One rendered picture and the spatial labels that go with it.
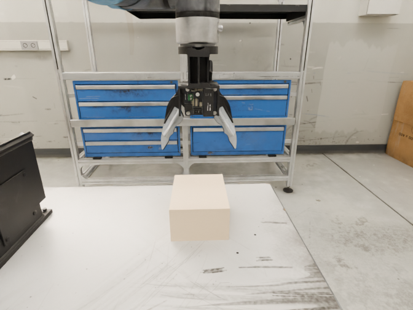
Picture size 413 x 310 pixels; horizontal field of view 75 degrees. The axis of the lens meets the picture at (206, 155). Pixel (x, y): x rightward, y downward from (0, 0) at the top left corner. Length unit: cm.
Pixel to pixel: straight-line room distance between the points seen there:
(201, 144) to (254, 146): 41
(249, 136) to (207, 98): 160
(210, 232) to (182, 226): 6
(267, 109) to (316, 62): 113
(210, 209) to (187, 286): 14
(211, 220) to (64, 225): 33
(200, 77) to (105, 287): 39
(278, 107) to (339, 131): 136
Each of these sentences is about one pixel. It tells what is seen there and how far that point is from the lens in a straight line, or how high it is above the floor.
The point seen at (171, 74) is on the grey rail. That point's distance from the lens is 192.
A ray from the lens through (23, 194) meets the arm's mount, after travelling 67.
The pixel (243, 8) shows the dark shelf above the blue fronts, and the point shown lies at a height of 133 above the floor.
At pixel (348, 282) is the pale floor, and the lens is 163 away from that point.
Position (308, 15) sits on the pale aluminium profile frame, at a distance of 206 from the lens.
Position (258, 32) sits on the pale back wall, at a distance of 285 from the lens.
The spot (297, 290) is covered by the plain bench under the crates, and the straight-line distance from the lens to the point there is 51.
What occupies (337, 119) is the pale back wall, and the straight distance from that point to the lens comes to 324.
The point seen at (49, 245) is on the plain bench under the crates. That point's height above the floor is 70.
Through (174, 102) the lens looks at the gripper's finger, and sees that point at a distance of 53.
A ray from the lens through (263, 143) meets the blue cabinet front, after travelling 210.
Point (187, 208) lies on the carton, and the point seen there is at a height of 78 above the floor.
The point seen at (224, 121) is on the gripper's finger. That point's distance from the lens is 52.
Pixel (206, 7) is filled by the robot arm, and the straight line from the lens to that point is 48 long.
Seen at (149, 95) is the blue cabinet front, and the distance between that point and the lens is 198.
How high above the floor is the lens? 106
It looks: 21 degrees down
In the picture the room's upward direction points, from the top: straight up
